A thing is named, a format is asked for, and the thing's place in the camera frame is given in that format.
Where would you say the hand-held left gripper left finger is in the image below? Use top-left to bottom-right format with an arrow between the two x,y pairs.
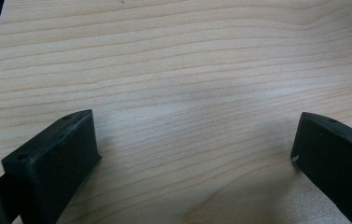
1,108 -> 102,224

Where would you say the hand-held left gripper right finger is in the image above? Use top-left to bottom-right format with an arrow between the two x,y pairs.
290,111 -> 352,224

